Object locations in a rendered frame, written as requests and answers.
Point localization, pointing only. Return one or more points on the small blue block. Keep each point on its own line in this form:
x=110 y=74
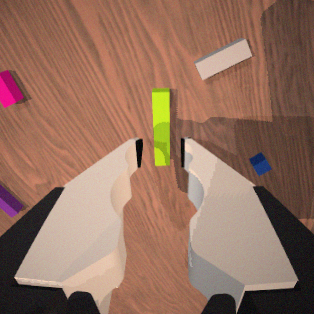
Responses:
x=260 y=164

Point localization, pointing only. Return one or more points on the lime green rod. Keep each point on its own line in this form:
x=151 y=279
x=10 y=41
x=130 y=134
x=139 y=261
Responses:
x=161 y=126

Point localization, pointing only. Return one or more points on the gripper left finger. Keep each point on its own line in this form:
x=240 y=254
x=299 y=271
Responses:
x=71 y=240

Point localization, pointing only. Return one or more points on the purple rod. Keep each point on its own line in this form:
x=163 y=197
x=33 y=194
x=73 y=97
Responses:
x=9 y=203

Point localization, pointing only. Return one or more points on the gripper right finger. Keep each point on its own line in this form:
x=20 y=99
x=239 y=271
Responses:
x=244 y=242

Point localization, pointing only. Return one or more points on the magenta rectangular block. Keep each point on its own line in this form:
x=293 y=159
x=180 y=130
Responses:
x=9 y=91

